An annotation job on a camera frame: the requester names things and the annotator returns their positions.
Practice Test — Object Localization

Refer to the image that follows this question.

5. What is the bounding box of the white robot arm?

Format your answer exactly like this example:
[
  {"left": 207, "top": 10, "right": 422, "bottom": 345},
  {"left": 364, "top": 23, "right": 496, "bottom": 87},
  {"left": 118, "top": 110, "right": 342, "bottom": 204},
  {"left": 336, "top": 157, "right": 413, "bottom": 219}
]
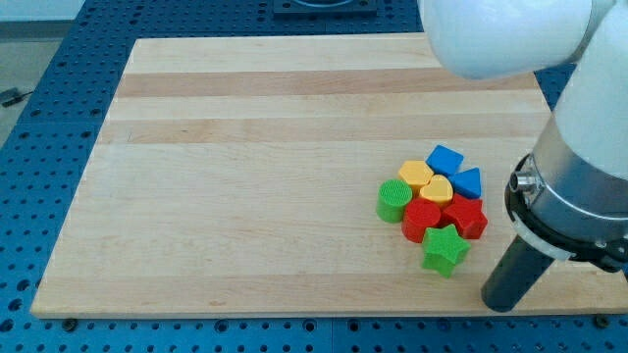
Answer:
[{"left": 419, "top": 0, "right": 627, "bottom": 272}]

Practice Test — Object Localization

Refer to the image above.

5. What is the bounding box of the blue cube block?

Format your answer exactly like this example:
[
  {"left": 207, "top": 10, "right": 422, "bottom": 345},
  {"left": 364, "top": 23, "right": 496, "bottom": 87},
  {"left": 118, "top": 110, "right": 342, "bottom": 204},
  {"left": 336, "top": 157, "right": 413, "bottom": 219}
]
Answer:
[{"left": 426, "top": 145, "right": 464, "bottom": 177}]

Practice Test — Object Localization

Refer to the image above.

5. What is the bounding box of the green cylinder block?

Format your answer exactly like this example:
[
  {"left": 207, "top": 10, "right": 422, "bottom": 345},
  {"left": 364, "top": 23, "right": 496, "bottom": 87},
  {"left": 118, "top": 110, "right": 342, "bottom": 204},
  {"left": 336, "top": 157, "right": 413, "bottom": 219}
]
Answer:
[{"left": 376, "top": 179, "right": 413, "bottom": 224}]

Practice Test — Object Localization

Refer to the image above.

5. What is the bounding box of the wooden board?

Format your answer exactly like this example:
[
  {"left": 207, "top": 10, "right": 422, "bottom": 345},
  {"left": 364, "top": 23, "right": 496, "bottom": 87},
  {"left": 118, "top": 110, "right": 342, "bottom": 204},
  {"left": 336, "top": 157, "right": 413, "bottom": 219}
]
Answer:
[{"left": 29, "top": 32, "right": 628, "bottom": 321}]

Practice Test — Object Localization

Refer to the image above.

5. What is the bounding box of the yellow hexagon block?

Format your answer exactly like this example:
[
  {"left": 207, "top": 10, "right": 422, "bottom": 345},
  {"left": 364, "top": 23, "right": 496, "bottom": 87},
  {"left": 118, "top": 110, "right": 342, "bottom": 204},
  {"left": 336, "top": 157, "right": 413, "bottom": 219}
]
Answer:
[{"left": 397, "top": 160, "right": 434, "bottom": 194}]

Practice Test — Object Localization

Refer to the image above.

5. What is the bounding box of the red cylinder block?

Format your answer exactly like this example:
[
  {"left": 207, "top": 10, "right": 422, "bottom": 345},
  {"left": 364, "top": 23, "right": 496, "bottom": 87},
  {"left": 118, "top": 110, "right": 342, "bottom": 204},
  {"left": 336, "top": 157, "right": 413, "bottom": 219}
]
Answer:
[{"left": 401, "top": 198, "right": 442, "bottom": 243}]

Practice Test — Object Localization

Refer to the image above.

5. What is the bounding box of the yellow heart block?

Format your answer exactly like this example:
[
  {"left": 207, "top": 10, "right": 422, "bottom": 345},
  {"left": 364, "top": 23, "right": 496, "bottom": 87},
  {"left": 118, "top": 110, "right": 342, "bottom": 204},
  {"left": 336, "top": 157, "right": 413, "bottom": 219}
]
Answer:
[{"left": 419, "top": 175, "right": 454, "bottom": 208}]

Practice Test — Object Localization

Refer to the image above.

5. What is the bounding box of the green star block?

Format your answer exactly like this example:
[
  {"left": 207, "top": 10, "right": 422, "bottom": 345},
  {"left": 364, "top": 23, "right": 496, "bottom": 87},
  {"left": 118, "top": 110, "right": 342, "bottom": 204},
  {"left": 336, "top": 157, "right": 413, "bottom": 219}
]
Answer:
[{"left": 422, "top": 225, "right": 471, "bottom": 278}]

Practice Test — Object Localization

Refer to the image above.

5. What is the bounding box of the blue triangle block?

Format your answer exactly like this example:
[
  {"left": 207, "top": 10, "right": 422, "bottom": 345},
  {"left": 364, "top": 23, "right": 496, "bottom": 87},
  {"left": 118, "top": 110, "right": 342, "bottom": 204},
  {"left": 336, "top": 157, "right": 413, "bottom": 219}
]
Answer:
[{"left": 448, "top": 168, "right": 482, "bottom": 199}]

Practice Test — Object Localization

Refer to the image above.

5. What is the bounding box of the red star block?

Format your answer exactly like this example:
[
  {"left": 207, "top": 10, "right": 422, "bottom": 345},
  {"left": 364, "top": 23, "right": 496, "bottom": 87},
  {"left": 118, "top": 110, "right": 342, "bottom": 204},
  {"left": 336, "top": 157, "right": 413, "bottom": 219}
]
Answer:
[{"left": 439, "top": 193, "right": 489, "bottom": 240}]

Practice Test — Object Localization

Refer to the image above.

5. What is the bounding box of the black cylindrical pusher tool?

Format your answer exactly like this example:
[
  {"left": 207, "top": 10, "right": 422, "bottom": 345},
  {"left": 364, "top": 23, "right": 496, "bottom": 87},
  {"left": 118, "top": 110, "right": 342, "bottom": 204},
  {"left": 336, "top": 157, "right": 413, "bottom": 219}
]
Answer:
[{"left": 481, "top": 235, "right": 554, "bottom": 313}]

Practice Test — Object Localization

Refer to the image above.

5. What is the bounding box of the black cable plug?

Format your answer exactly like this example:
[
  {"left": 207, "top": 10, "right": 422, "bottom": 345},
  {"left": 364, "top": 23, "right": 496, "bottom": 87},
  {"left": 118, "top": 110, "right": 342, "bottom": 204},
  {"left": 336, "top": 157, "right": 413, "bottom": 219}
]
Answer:
[{"left": 0, "top": 87, "right": 31, "bottom": 108}]

